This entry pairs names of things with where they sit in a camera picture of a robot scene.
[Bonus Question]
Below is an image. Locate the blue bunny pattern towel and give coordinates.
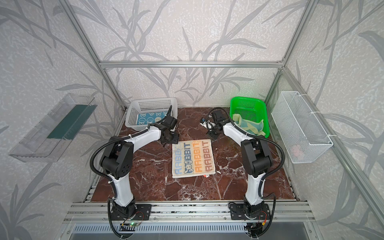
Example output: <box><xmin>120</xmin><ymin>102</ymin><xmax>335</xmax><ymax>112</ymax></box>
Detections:
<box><xmin>137</xmin><ymin>112</ymin><xmax>167</xmax><ymax>125</ymax></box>

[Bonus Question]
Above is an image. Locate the beige towel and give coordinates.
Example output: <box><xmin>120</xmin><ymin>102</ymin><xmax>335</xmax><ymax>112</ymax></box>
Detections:
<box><xmin>172</xmin><ymin>139</ymin><xmax>216</xmax><ymax>179</ymax></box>

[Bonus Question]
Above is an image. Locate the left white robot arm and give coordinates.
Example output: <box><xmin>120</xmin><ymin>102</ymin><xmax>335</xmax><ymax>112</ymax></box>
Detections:
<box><xmin>100</xmin><ymin>116</ymin><xmax>179</xmax><ymax>219</ymax></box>

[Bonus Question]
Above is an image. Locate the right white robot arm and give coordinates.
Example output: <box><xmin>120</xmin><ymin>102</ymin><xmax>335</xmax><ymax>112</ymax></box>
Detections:
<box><xmin>203</xmin><ymin>108</ymin><xmax>272</xmax><ymax>219</ymax></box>

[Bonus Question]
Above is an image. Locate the white plastic perforated basket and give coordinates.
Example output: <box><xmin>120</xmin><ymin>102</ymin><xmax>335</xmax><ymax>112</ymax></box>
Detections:
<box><xmin>125</xmin><ymin>98</ymin><xmax>178</xmax><ymax>132</ymax></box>

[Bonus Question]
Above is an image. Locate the green plastic basket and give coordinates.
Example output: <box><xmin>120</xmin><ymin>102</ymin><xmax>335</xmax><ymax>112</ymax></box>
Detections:
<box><xmin>230</xmin><ymin>97</ymin><xmax>270</xmax><ymax>138</ymax></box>

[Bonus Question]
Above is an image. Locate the pale green towel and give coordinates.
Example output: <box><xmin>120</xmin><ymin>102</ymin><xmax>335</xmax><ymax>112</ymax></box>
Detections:
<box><xmin>232</xmin><ymin>114</ymin><xmax>266</xmax><ymax>137</ymax></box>

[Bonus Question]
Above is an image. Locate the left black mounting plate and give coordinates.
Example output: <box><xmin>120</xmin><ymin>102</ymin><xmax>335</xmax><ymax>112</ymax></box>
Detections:
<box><xmin>111</xmin><ymin>204</ymin><xmax>152</xmax><ymax>221</ymax></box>

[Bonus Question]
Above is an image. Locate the black mounting plate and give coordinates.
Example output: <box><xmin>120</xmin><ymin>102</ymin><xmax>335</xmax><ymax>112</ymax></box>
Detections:
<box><xmin>111</xmin><ymin>204</ymin><xmax>152</xmax><ymax>221</ymax></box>
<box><xmin>228</xmin><ymin>202</ymin><xmax>271</xmax><ymax>221</ymax></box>

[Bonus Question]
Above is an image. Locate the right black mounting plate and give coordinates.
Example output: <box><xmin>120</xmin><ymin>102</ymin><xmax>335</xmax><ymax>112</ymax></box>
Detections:
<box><xmin>228</xmin><ymin>202</ymin><xmax>271</xmax><ymax>221</ymax></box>

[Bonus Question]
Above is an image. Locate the left circuit board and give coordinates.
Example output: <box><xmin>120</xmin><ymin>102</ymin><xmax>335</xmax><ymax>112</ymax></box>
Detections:
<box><xmin>119</xmin><ymin>221</ymin><xmax>142</xmax><ymax>232</ymax></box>

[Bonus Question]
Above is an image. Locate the circuit board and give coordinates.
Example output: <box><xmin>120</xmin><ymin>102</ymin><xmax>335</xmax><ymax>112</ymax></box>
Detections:
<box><xmin>119</xmin><ymin>221</ymin><xmax>142</xmax><ymax>232</ymax></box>
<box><xmin>244</xmin><ymin>222</ymin><xmax>268</xmax><ymax>239</ymax></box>

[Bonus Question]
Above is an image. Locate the right circuit board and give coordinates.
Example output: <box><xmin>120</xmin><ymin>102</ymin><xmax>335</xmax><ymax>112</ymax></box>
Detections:
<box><xmin>244</xmin><ymin>222</ymin><xmax>268</xmax><ymax>239</ymax></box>

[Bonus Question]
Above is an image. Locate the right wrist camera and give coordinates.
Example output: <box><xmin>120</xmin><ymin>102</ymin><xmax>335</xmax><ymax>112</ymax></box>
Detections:
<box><xmin>200</xmin><ymin>118</ymin><xmax>215</xmax><ymax>131</ymax></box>

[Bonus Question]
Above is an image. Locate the right black corrugated cable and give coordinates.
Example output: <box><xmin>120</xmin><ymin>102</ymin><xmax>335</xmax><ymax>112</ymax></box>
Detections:
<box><xmin>206</xmin><ymin>107</ymin><xmax>286</xmax><ymax>199</ymax></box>

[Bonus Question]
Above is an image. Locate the black corrugated cable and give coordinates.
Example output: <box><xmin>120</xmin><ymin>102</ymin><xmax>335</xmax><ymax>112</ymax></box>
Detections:
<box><xmin>89</xmin><ymin>104</ymin><xmax>173</xmax><ymax>238</ymax></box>
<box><xmin>206</xmin><ymin>107</ymin><xmax>286</xmax><ymax>199</ymax></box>

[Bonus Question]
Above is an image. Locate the pink object in wire basket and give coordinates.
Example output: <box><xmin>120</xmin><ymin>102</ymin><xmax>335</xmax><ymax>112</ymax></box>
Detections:
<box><xmin>291</xmin><ymin>145</ymin><xmax>304</xmax><ymax>159</ymax></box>

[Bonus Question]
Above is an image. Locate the white wire mesh basket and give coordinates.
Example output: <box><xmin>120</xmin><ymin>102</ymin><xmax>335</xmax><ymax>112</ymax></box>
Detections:
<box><xmin>272</xmin><ymin>91</ymin><xmax>334</xmax><ymax>164</ymax></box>

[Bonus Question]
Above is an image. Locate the left black corrugated cable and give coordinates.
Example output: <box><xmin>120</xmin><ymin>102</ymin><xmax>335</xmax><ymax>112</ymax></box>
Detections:
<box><xmin>89</xmin><ymin>104</ymin><xmax>173</xmax><ymax>238</ymax></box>

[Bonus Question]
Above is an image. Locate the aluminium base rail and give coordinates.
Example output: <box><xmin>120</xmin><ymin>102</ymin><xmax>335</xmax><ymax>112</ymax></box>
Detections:
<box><xmin>61</xmin><ymin>201</ymin><xmax>315</xmax><ymax>239</ymax></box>

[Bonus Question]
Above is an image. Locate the clear plastic wall tray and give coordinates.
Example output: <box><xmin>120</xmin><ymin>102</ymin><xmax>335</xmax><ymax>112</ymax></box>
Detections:
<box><xmin>9</xmin><ymin>94</ymin><xmax>97</xmax><ymax>163</ymax></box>

